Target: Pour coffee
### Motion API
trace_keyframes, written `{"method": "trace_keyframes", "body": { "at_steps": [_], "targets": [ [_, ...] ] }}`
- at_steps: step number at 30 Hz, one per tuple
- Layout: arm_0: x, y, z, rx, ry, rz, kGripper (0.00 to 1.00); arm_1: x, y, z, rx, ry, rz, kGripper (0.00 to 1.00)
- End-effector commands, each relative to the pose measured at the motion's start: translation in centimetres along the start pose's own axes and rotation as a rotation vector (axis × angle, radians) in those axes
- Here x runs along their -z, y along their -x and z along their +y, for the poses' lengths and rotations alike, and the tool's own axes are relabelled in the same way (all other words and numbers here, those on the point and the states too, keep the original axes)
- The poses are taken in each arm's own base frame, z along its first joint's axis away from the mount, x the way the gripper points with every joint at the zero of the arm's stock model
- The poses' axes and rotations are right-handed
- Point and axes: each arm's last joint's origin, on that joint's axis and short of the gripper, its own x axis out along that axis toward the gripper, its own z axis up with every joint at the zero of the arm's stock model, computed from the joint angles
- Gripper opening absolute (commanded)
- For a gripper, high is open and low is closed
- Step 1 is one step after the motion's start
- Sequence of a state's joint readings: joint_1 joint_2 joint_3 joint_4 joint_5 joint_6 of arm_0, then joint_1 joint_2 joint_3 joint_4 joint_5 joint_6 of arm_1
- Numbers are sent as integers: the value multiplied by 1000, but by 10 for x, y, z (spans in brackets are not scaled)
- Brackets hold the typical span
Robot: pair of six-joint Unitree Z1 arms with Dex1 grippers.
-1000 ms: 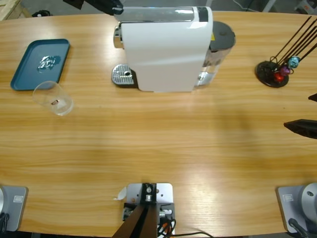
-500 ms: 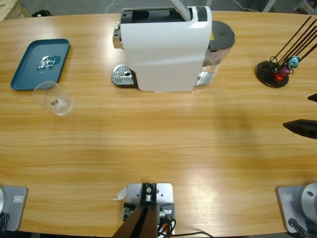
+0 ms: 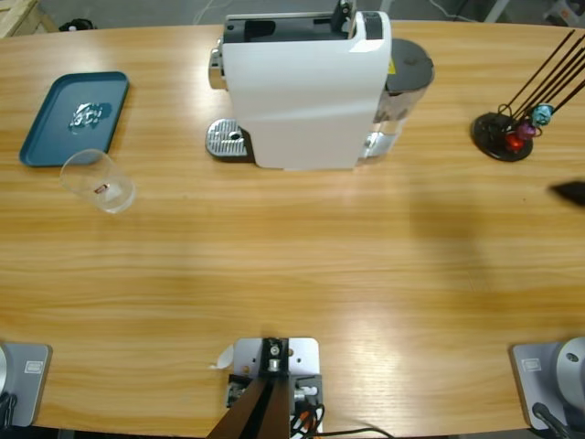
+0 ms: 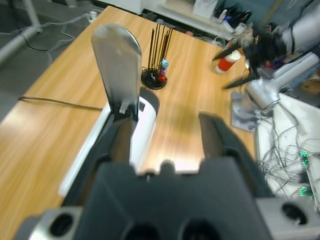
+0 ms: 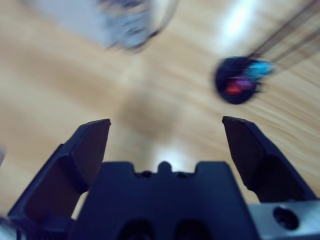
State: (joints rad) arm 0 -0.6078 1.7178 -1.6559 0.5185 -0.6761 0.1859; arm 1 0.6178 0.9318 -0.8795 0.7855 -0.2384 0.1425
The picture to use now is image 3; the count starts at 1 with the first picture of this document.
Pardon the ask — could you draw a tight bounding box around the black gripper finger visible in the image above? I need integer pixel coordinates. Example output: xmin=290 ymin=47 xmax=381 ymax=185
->
xmin=550 ymin=180 xmax=585 ymax=206

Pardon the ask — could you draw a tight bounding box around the blue coffee capsule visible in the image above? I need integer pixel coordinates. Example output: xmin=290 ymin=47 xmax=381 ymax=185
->
xmin=531 ymin=103 xmax=555 ymax=125

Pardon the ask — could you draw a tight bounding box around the clear drinking glass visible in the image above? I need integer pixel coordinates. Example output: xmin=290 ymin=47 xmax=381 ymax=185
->
xmin=59 ymin=148 xmax=137 ymax=215

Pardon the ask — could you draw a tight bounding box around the white capsule coffee machine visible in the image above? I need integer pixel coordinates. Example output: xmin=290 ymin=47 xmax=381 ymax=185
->
xmin=207 ymin=9 xmax=394 ymax=173

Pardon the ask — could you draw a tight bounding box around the black capsule holder with rods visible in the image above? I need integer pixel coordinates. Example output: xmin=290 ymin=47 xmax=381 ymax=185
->
xmin=470 ymin=29 xmax=585 ymax=163

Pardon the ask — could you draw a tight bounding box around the clear water tank grey lid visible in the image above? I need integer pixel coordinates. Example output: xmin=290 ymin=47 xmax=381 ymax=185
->
xmin=358 ymin=37 xmax=436 ymax=162

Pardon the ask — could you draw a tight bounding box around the white mounting block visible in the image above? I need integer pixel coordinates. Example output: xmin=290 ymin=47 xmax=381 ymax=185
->
xmin=227 ymin=337 xmax=325 ymax=435

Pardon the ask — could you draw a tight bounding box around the metal drip tray grate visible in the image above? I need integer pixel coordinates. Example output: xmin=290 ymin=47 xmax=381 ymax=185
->
xmin=204 ymin=117 xmax=255 ymax=164

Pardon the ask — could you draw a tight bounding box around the white paper tab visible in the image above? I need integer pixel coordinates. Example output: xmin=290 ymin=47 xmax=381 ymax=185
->
xmin=209 ymin=345 xmax=235 ymax=369

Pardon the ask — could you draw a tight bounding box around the crumpled clear foil wrapper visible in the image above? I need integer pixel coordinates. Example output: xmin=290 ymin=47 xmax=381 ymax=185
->
xmin=68 ymin=102 xmax=113 ymax=134

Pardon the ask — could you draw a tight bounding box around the black floor equipment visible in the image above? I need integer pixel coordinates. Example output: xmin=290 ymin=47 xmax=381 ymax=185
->
xmin=58 ymin=17 xmax=98 ymax=32

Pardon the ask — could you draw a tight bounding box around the teal plastic serving tray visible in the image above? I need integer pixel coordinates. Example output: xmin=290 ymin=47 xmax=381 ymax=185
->
xmin=18 ymin=70 xmax=131 ymax=168

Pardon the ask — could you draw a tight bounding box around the wooden crate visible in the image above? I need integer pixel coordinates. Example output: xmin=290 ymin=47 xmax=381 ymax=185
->
xmin=0 ymin=0 xmax=59 ymax=37

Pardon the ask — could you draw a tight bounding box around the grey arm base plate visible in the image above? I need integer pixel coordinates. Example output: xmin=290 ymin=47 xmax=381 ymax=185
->
xmin=0 ymin=342 xmax=54 ymax=427
xmin=509 ymin=337 xmax=585 ymax=431

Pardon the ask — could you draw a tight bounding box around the grey metal frame leg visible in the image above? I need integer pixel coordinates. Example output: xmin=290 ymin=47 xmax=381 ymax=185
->
xmin=484 ymin=0 xmax=511 ymax=23

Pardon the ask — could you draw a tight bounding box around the black cable at base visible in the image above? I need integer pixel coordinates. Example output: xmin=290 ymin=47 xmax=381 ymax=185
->
xmin=0 ymin=391 xmax=19 ymax=427
xmin=532 ymin=402 xmax=572 ymax=439

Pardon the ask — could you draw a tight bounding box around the black power cable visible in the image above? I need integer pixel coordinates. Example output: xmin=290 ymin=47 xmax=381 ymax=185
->
xmin=319 ymin=427 xmax=394 ymax=439

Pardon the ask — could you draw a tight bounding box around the dark brown post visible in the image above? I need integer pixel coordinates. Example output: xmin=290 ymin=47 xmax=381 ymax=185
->
xmin=205 ymin=337 xmax=292 ymax=439

